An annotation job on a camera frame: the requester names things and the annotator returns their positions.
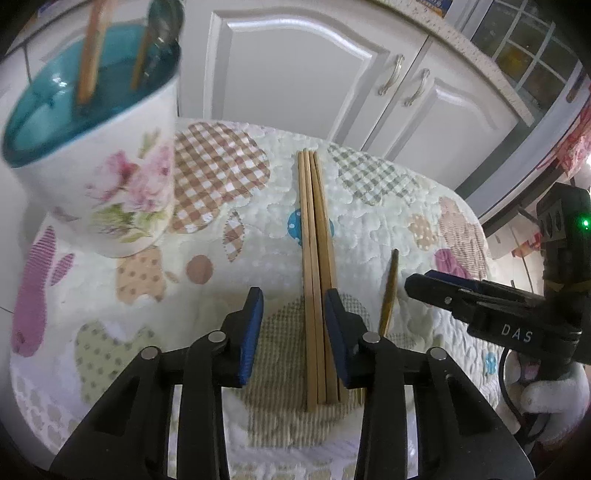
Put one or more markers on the speckled stone kitchen counter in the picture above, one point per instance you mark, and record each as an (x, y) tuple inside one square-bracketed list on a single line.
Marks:
[(455, 44)]

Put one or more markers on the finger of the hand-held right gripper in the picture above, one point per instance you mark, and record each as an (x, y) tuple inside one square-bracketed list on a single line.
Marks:
[(438, 293), (461, 278)]

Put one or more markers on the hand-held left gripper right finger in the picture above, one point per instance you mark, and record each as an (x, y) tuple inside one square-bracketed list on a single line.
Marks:
[(337, 341)]

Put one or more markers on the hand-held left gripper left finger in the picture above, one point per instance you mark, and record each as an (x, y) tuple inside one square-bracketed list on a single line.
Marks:
[(251, 337)]

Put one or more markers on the white framed window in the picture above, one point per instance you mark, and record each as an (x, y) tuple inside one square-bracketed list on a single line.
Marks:
[(521, 46)]

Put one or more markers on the patchwork quilted tablecloth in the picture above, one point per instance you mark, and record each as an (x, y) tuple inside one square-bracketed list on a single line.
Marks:
[(258, 221)]

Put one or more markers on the floral white utensil holder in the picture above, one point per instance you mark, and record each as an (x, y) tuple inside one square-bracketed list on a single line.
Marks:
[(92, 184)]

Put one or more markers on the white cabinet door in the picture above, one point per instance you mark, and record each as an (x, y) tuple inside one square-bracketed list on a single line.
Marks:
[(300, 78), (461, 129), (194, 69)]

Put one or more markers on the person's right hand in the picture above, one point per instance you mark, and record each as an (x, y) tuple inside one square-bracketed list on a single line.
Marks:
[(554, 397)]

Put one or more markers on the red patterned cloth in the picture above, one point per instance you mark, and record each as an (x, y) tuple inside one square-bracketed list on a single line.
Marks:
[(575, 147)]

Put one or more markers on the metal spoon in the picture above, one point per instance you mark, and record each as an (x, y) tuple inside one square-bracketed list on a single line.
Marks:
[(161, 27)]

